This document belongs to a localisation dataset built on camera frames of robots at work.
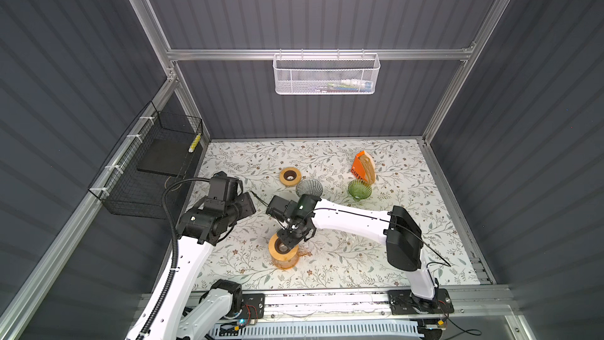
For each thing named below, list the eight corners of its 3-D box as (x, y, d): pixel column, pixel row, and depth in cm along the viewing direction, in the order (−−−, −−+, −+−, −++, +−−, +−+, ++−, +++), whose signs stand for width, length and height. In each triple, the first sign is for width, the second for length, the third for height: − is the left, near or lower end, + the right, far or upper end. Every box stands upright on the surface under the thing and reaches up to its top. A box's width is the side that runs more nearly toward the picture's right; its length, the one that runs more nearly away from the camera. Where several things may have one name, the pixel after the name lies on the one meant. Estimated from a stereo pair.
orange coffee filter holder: (365, 188, 104) (369, 175, 97) (348, 170, 111) (351, 156, 103) (378, 181, 107) (384, 167, 99) (361, 163, 114) (365, 149, 106)
